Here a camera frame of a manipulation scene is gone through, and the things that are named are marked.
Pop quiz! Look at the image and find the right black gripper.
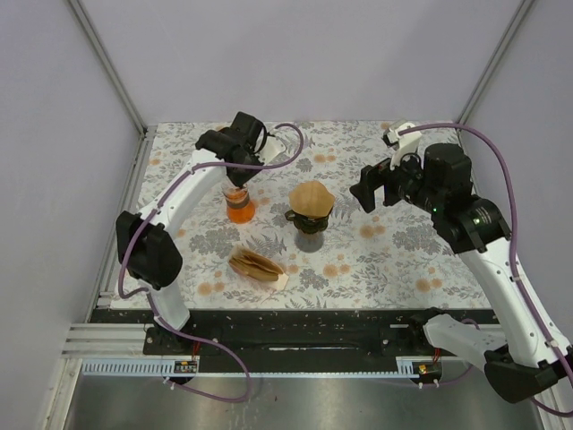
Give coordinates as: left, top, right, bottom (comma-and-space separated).
349, 142, 443, 214

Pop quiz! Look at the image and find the orange liquid glass carafe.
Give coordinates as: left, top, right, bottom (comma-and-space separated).
223, 187, 256, 224

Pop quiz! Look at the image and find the brown paper coffee filter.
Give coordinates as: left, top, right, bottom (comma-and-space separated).
288, 181, 335, 219

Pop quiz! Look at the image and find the green glass dripper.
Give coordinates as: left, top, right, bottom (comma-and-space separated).
285, 210, 330, 235

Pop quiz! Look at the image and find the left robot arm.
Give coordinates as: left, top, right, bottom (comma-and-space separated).
115, 112, 267, 354

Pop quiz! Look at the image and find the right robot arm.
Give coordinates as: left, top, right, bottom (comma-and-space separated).
350, 143, 572, 403

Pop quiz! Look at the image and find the coffee filter pack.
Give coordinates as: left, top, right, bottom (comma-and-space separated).
228, 247, 289, 291

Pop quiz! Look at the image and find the floral table mat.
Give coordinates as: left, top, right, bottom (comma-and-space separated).
109, 118, 512, 311

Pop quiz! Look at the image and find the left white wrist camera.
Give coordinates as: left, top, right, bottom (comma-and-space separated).
258, 141, 287, 165

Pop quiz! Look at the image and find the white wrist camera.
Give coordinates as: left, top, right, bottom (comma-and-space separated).
382, 121, 422, 170
258, 141, 287, 165

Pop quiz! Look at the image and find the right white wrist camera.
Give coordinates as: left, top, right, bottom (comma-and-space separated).
382, 121, 422, 170

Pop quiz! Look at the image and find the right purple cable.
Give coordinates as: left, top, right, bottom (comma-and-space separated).
393, 124, 573, 417

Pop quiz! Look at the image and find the purple cable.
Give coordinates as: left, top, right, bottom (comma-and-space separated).
393, 124, 573, 417
117, 123, 304, 402

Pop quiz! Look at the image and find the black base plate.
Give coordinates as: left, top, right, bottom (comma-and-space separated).
141, 308, 462, 359

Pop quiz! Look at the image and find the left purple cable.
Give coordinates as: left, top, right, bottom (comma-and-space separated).
117, 123, 304, 402

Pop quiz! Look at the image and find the white slotted cable duct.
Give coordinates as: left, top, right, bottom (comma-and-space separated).
81, 357, 420, 381

